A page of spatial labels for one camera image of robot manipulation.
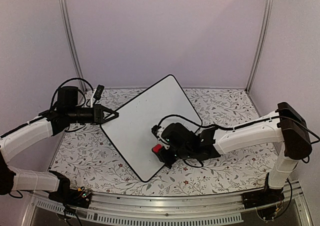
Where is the floral patterned table mat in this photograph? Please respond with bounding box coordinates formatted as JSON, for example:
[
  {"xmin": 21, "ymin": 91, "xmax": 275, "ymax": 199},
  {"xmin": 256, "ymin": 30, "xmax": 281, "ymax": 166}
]
[{"xmin": 50, "ymin": 88, "xmax": 278, "ymax": 197}]

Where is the right aluminium frame post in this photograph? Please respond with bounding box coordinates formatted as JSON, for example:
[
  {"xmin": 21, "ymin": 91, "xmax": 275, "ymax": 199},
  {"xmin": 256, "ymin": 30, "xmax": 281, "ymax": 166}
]
[{"xmin": 245, "ymin": 0, "xmax": 273, "ymax": 94}]

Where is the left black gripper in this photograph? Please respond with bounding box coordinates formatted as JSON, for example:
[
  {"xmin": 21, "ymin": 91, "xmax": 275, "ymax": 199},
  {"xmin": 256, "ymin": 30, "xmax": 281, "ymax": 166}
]
[{"xmin": 67, "ymin": 104, "xmax": 119, "ymax": 126}]

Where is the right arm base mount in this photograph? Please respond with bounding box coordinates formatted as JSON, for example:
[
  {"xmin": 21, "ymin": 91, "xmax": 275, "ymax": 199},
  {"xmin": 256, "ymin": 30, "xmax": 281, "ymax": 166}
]
[{"xmin": 241, "ymin": 187, "xmax": 285, "ymax": 209}]

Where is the aluminium frame post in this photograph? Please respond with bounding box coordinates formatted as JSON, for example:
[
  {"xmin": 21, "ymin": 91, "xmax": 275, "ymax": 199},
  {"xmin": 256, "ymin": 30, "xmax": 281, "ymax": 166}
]
[
  {"xmin": 58, "ymin": 0, "xmax": 84, "ymax": 78},
  {"xmin": 245, "ymin": 0, "xmax": 273, "ymax": 94}
]

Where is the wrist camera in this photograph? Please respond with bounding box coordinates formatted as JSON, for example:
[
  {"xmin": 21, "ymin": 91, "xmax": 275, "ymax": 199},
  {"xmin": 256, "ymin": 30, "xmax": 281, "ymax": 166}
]
[
  {"xmin": 151, "ymin": 125, "xmax": 166, "ymax": 144},
  {"xmin": 89, "ymin": 84, "xmax": 105, "ymax": 108}
]

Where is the red whiteboard eraser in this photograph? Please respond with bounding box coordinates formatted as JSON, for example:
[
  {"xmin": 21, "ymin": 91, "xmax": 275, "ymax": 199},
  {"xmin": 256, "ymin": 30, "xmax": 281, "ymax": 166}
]
[{"xmin": 152, "ymin": 144, "xmax": 163, "ymax": 154}]

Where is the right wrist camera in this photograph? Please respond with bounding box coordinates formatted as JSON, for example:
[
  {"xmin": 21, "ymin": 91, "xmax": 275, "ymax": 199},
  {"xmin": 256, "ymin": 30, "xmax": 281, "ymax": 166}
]
[{"xmin": 151, "ymin": 125, "xmax": 166, "ymax": 144}]

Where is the left aluminium frame post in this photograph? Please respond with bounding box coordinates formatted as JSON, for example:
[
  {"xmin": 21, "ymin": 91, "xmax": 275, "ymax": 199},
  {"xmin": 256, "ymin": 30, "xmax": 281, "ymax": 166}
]
[{"xmin": 58, "ymin": 0, "xmax": 84, "ymax": 78}]

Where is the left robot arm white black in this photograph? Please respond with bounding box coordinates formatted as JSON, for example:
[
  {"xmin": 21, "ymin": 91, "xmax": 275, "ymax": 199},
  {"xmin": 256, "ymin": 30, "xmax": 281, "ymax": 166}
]
[{"xmin": 0, "ymin": 78, "xmax": 119, "ymax": 203}]

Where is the white whiteboard with black frame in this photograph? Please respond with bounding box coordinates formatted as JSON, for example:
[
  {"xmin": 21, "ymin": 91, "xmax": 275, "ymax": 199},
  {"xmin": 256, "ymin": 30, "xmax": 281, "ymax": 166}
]
[{"xmin": 101, "ymin": 74, "xmax": 202, "ymax": 183}]

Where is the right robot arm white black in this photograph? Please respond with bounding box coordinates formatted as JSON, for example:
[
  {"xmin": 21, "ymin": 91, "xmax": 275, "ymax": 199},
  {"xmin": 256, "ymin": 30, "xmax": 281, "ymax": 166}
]
[{"xmin": 151, "ymin": 102, "xmax": 319, "ymax": 204}]

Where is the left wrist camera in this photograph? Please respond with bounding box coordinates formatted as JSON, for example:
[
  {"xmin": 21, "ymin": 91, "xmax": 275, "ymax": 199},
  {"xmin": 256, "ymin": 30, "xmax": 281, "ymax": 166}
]
[{"xmin": 89, "ymin": 84, "xmax": 105, "ymax": 108}]

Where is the front aluminium rail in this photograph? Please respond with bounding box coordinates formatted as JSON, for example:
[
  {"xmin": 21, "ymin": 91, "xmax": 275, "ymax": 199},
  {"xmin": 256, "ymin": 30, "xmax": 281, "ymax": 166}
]
[{"xmin": 21, "ymin": 180, "xmax": 315, "ymax": 226}]

